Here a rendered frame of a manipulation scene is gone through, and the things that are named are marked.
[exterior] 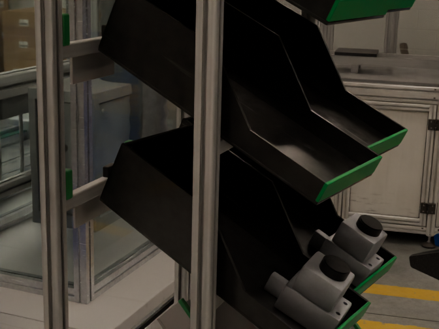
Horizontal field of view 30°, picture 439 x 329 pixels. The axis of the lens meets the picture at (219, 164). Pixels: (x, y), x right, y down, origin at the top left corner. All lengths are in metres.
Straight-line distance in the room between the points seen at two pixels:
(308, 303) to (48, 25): 0.37
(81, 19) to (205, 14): 0.85
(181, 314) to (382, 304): 3.11
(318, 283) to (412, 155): 3.82
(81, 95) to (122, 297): 0.44
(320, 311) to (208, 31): 0.30
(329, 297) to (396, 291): 3.29
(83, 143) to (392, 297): 2.63
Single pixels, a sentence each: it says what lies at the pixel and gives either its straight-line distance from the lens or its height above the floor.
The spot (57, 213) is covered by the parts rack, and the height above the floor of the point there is 1.30.
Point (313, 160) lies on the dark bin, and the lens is 0.81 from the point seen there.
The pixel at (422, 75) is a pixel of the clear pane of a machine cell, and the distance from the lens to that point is 4.54.
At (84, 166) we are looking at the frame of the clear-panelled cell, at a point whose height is 1.15.
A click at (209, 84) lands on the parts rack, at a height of 1.45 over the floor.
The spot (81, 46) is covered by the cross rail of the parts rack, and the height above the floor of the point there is 1.47.
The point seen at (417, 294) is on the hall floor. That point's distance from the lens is 4.09.
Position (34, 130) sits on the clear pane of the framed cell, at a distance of 1.69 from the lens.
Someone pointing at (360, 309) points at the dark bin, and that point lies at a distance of 0.88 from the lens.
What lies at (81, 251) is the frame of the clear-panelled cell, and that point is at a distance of 1.68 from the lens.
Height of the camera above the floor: 1.56
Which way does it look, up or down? 14 degrees down
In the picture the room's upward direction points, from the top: 2 degrees clockwise
